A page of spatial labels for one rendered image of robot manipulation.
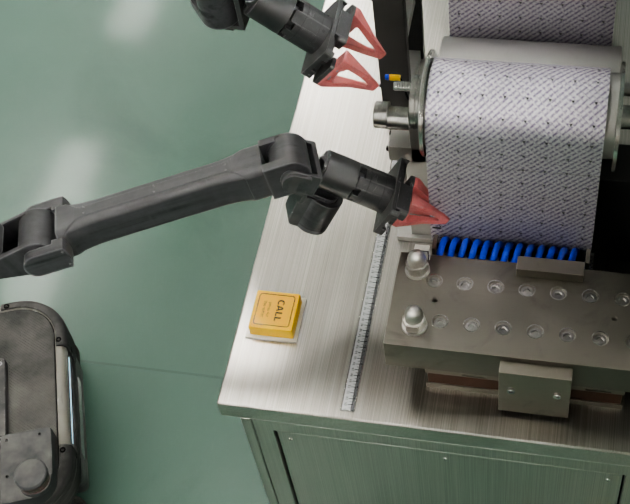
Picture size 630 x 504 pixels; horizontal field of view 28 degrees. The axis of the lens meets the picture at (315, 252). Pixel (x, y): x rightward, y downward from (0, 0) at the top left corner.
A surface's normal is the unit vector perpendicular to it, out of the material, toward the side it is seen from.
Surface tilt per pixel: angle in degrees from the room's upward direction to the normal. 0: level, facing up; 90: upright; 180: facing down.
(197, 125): 0
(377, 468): 90
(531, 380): 90
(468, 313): 0
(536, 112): 41
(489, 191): 90
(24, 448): 0
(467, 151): 90
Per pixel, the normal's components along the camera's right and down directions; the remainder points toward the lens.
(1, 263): 0.14, 0.71
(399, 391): -0.11, -0.58
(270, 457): -0.19, 0.81
